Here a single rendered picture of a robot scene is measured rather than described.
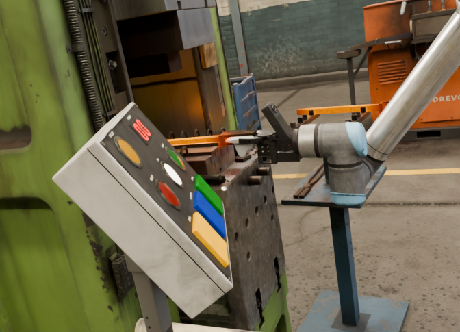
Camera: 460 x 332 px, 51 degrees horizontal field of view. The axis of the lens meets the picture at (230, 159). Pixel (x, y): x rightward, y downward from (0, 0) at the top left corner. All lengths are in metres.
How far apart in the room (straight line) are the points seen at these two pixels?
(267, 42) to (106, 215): 8.51
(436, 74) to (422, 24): 3.18
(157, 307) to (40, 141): 0.46
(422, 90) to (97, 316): 0.97
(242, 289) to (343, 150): 0.47
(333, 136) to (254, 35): 7.96
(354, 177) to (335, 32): 7.59
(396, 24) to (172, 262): 4.11
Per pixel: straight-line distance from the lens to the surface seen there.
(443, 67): 1.29
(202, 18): 1.36
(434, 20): 4.46
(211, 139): 1.37
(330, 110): 1.96
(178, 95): 1.66
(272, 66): 9.12
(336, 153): 1.25
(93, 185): 0.65
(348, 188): 1.27
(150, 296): 0.89
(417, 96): 1.31
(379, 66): 4.66
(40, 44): 1.06
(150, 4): 1.21
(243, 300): 1.38
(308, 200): 1.77
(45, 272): 1.38
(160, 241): 0.67
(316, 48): 8.88
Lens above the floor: 1.32
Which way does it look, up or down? 16 degrees down
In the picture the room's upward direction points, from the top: 10 degrees counter-clockwise
